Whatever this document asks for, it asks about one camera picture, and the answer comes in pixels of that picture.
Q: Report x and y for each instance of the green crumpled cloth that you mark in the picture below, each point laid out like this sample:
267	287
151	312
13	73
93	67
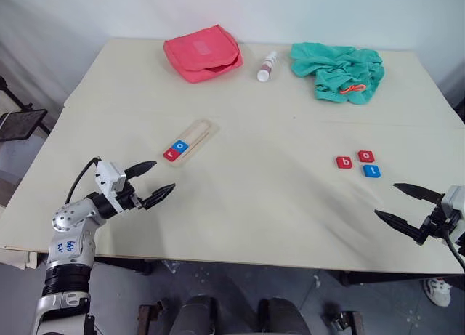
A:
334	69

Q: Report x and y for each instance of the rusty metal foot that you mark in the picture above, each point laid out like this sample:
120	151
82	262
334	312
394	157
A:
149	318
347	322

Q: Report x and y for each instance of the pink fabric pouch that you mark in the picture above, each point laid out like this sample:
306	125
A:
200	55

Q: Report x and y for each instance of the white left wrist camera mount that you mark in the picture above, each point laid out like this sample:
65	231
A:
107	173

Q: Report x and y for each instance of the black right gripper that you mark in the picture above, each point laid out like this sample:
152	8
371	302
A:
432	224

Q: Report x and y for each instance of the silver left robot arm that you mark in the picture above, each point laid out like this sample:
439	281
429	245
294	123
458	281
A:
69	222

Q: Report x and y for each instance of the beige cardboard sheet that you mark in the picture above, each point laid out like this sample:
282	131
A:
16	258

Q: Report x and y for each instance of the dark rounded shape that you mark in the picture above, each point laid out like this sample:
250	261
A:
194	317

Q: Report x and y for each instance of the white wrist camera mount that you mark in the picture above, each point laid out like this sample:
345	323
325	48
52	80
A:
107	173
455	200

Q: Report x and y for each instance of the red letter block o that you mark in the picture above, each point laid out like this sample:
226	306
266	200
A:
365	156

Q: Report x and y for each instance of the blue letter tile t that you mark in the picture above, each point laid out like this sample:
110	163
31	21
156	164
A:
371	171

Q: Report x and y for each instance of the red letter tile b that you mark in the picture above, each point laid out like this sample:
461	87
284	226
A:
343	163

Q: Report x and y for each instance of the wooden letter tray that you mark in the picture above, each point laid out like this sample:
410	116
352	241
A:
200	135

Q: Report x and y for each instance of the blue letter tile o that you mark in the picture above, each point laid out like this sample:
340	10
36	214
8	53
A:
180	146

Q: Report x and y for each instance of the red letter tile r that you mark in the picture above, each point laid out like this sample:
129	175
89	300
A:
170	154

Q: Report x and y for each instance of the white sneaker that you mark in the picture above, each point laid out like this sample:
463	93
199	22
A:
437	291

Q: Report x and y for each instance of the black metal rod frame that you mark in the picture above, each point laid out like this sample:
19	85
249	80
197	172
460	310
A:
16	97

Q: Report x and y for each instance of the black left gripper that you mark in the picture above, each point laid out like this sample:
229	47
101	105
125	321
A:
130	198

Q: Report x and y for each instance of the white small bottle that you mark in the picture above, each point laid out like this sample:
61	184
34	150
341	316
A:
265	69

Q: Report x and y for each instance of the black mesh panel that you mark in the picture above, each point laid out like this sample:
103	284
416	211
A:
22	124

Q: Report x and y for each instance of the black table frame bar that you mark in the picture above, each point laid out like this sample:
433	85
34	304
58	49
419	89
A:
392	278
125	265

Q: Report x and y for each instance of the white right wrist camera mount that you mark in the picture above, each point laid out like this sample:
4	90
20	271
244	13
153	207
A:
455	200

